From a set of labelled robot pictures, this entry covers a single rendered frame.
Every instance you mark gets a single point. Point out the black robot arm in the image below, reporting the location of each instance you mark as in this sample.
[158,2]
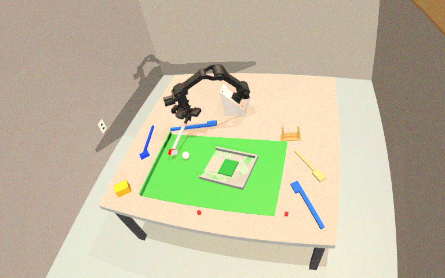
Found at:
[180,90]

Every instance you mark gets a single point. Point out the yellow wedge block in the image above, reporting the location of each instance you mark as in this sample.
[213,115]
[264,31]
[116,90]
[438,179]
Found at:
[122,188]

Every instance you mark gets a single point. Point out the green putting mat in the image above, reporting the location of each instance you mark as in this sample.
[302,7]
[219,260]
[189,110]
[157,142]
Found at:
[177,180]

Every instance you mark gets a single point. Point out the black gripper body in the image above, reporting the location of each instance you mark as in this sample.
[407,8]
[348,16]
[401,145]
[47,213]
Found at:
[194,112]

